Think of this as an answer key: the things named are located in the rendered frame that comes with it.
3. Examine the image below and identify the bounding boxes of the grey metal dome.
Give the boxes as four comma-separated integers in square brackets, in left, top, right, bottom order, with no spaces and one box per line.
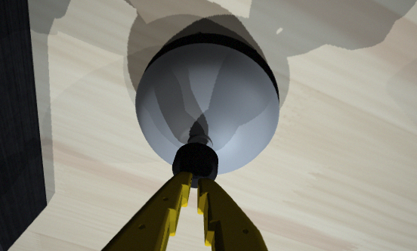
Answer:
[135,32,280,188]

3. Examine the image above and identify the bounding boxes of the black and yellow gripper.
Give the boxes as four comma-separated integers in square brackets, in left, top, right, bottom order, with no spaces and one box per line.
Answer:
[101,172,268,251]

